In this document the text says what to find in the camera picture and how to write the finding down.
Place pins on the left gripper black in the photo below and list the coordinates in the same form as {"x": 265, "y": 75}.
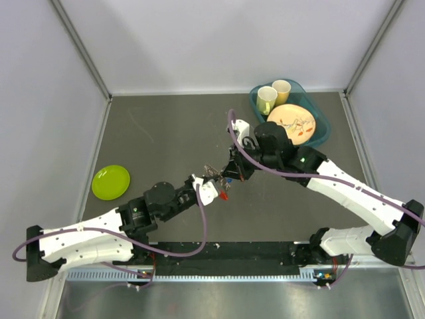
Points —
{"x": 190, "y": 182}

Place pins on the yellow mug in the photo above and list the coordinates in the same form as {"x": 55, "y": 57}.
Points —
{"x": 283, "y": 89}

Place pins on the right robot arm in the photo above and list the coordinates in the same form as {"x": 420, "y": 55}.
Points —
{"x": 392, "y": 226}

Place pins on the metal keyring cluster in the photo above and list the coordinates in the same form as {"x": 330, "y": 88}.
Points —
{"x": 210, "y": 171}

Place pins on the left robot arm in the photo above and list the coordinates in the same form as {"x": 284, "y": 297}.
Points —
{"x": 119, "y": 235}

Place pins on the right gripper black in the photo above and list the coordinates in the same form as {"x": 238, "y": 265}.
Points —
{"x": 236, "y": 168}

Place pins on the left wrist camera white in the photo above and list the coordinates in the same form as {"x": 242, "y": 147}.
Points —
{"x": 205, "y": 189}

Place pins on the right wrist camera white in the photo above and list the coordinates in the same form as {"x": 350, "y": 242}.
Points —
{"x": 238, "y": 130}

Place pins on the green plastic plate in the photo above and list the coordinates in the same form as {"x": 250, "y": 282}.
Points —
{"x": 110, "y": 182}

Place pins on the cream painted plate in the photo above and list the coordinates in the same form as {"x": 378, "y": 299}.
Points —
{"x": 297, "y": 121}

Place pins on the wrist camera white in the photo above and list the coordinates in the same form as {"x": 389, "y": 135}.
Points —
{"x": 238, "y": 130}
{"x": 205, "y": 189}

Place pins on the red handled metal key holder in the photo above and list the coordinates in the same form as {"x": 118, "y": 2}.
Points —
{"x": 223, "y": 195}

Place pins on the pale green mug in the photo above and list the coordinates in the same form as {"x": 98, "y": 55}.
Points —
{"x": 266, "y": 99}

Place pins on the teal plastic tray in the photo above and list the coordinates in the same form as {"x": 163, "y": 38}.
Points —
{"x": 300, "y": 97}

